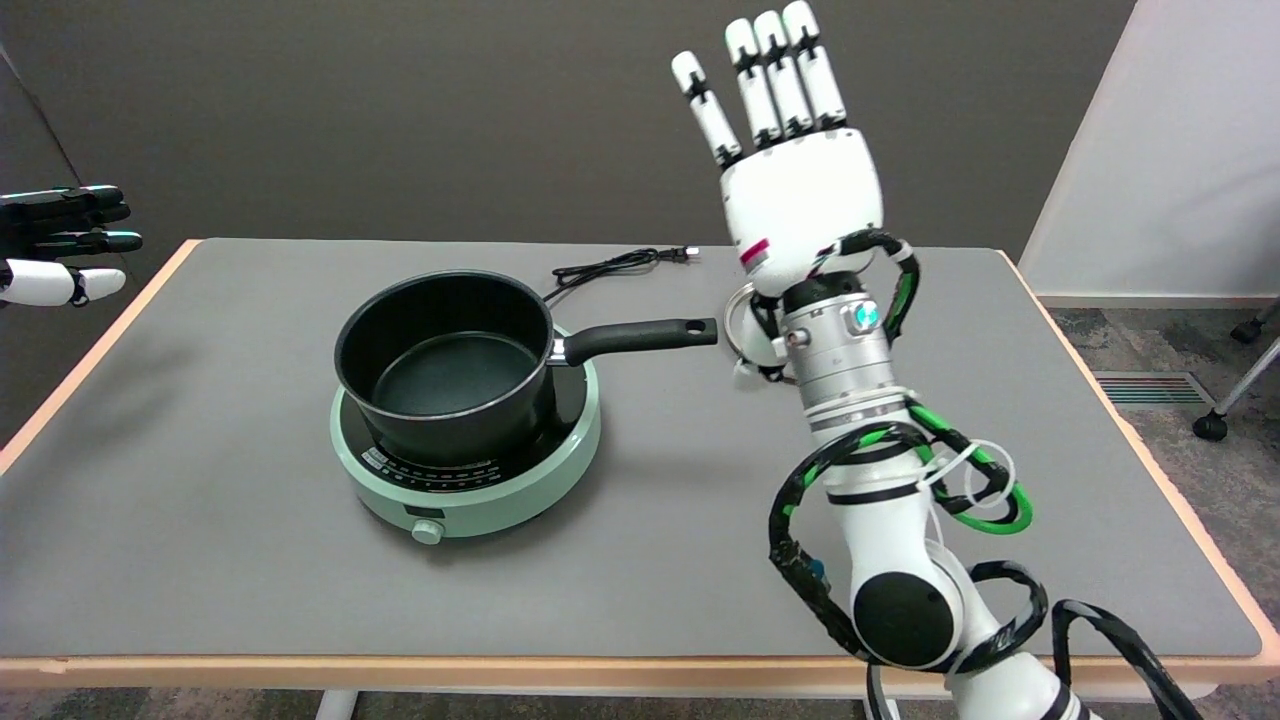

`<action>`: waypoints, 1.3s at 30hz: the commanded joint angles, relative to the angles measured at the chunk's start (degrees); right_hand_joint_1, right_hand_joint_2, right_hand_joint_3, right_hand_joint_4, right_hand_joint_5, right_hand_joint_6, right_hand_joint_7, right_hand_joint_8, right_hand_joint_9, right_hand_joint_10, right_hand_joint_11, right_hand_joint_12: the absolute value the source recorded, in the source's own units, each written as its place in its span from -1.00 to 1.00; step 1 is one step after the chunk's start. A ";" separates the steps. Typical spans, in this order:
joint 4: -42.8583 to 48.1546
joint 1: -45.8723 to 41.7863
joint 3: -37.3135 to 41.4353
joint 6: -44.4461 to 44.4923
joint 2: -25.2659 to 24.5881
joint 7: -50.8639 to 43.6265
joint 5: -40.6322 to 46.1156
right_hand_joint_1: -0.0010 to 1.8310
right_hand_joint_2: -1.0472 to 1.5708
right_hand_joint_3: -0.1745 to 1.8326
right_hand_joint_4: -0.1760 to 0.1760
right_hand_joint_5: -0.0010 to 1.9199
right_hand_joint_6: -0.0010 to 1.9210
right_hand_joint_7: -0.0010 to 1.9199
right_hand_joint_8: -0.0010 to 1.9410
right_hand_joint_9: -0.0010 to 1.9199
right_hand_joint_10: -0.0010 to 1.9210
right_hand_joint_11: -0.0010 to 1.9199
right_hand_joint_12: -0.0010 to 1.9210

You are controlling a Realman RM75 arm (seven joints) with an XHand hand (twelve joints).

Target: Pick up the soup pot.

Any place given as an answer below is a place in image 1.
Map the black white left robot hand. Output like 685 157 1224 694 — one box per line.
0 185 144 309

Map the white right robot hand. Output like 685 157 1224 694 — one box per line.
672 0 887 389

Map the black soup pot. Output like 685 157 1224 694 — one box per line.
333 270 719 467

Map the glass pot lid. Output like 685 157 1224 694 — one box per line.
723 283 801 387

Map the floor vent grille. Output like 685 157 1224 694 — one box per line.
1092 371 1217 409

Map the grey table mat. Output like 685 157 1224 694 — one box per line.
0 238 1263 659

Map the green induction cooker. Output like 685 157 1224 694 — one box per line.
329 325 603 547

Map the grey chair leg with caster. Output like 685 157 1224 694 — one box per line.
1231 298 1280 345
1193 338 1280 443

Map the black power cord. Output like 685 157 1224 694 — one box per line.
541 246 699 304

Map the black wrapped robot cable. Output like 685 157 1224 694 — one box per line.
767 228 1203 720

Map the green robot cable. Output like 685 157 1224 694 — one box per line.
903 398 1035 537

